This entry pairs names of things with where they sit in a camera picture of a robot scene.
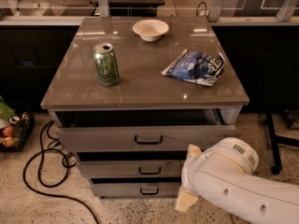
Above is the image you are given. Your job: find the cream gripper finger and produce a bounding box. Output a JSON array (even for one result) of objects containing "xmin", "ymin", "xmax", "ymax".
[
  {"xmin": 187, "ymin": 144, "xmax": 202, "ymax": 158},
  {"xmin": 175, "ymin": 186, "xmax": 199, "ymax": 212}
]

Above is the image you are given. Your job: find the grey drawer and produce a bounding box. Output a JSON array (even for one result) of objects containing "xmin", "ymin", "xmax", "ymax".
[
  {"xmin": 91, "ymin": 177, "xmax": 180, "ymax": 198},
  {"xmin": 78, "ymin": 151, "xmax": 186, "ymax": 178},
  {"xmin": 55, "ymin": 108, "xmax": 236, "ymax": 153}
]

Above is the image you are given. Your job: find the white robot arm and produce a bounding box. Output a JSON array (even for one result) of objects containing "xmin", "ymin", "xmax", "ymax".
[{"xmin": 175, "ymin": 137, "xmax": 299, "ymax": 224}]

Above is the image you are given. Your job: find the grey drawer cabinet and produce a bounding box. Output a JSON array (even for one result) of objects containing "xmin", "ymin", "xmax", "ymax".
[{"xmin": 40, "ymin": 16, "xmax": 250, "ymax": 201}]

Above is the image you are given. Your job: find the grey bottom drawer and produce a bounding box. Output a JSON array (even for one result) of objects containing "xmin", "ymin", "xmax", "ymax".
[{"xmin": 91, "ymin": 177, "xmax": 180, "ymax": 198}]

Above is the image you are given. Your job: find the grey top drawer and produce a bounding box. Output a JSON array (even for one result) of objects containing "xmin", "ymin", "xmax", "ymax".
[{"xmin": 55, "ymin": 108, "xmax": 236, "ymax": 153}]

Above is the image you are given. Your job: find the black stand leg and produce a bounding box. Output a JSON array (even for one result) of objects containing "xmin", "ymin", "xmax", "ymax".
[{"xmin": 263, "ymin": 112, "xmax": 299, "ymax": 175}]

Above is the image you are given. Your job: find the blue chip bag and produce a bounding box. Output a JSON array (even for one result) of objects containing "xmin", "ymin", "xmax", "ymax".
[{"xmin": 162, "ymin": 49, "xmax": 225, "ymax": 87}]

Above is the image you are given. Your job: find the white bowl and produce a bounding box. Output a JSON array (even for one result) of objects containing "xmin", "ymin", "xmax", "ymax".
[{"xmin": 133, "ymin": 20, "xmax": 169, "ymax": 42}]

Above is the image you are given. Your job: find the green soda can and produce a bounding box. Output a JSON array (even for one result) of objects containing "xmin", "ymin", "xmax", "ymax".
[{"xmin": 93, "ymin": 43, "xmax": 119, "ymax": 87}]

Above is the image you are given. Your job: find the green bag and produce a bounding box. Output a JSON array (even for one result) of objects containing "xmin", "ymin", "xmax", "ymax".
[{"xmin": 0, "ymin": 96, "xmax": 15, "ymax": 119}]

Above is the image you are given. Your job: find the black cable behind cabinet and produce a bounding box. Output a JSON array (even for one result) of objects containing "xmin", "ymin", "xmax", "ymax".
[{"xmin": 195, "ymin": 1, "xmax": 209, "ymax": 17}]

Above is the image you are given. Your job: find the black floor cable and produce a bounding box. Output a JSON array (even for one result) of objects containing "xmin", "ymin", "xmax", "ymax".
[{"xmin": 22, "ymin": 120, "xmax": 101, "ymax": 224}]

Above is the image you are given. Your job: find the black wire basket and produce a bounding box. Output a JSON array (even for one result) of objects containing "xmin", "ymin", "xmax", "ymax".
[{"xmin": 0, "ymin": 112, "xmax": 35, "ymax": 152}]

